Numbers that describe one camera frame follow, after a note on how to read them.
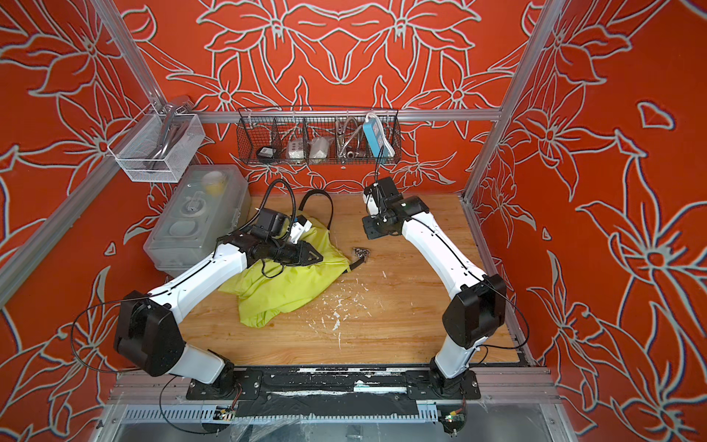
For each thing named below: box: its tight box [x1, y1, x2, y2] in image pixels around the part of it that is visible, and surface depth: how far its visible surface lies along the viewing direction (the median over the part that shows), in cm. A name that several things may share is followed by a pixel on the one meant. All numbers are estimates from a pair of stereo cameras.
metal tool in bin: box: [145, 95, 194, 170], surface depth 87 cm
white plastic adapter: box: [308, 136, 330, 160], surface depth 96 cm
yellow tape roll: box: [201, 171, 227, 195], surface depth 103 cm
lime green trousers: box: [218, 214, 352, 328], surface depth 85 cm
